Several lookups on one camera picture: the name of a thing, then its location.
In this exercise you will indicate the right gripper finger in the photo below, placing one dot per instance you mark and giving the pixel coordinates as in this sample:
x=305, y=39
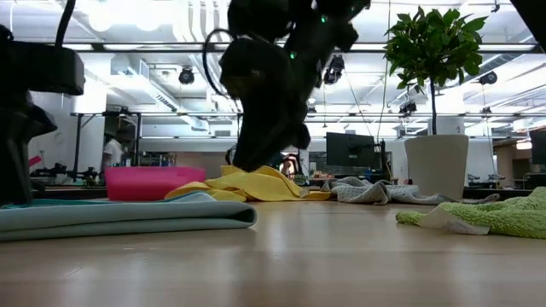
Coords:
x=260, y=140
x=303, y=137

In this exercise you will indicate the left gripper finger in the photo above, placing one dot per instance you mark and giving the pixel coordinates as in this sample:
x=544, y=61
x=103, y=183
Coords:
x=15, y=170

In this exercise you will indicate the yellow microfiber towel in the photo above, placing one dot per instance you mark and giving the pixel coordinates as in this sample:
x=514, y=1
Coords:
x=273, y=185

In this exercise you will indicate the light blue microfiber towel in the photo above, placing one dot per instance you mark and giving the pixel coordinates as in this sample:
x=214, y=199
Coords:
x=128, y=215

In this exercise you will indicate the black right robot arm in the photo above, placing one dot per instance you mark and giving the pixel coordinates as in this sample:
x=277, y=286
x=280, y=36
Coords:
x=307, y=21

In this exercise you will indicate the grey microfiber towel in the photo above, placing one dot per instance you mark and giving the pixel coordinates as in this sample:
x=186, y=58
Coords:
x=375, y=192

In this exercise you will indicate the green microfiber towel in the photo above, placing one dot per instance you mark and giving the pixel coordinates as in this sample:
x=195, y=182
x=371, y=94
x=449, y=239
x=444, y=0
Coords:
x=503, y=215

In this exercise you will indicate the black computer monitor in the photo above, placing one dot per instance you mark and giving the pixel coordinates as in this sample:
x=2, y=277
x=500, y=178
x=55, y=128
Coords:
x=350, y=149
x=538, y=147

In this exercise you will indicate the black metal rack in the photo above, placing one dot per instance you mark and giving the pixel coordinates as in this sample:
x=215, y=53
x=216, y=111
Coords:
x=78, y=140

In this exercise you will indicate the pink plastic bin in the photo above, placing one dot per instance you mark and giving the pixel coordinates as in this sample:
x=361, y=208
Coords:
x=149, y=183

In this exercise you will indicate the black overhead crossbar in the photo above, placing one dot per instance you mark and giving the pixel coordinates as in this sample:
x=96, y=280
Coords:
x=128, y=47

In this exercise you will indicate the green potted tree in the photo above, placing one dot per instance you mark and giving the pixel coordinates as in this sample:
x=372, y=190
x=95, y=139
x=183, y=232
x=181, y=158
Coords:
x=435, y=166

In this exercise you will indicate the white paper tag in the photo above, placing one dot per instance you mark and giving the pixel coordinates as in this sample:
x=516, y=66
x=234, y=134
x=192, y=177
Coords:
x=448, y=221

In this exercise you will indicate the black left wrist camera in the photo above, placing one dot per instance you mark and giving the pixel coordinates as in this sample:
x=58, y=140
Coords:
x=38, y=70

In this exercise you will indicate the black hanging camera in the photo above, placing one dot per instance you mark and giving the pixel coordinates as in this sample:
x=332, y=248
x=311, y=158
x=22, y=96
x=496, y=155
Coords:
x=335, y=72
x=186, y=77
x=488, y=78

